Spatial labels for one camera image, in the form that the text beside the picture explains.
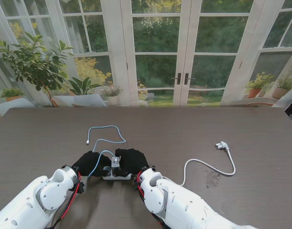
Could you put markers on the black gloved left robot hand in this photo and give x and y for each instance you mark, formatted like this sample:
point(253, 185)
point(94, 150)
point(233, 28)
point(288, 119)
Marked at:
point(92, 164)

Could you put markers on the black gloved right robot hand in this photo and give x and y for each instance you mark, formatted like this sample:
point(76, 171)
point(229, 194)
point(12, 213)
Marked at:
point(131, 161)

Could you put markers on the grey charger adapter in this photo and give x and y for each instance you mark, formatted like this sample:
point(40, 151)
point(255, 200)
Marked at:
point(115, 162)

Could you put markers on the white power strip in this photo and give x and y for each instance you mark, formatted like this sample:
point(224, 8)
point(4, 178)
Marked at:
point(117, 177)

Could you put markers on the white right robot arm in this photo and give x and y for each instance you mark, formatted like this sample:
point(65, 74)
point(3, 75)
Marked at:
point(181, 202)

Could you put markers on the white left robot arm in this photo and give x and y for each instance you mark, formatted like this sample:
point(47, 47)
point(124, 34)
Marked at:
point(36, 202)

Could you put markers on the printed garden window backdrop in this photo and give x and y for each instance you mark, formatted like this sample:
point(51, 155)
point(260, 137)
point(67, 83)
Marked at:
point(157, 35)

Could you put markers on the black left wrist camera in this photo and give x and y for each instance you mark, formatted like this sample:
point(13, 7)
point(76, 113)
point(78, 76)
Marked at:
point(82, 188)

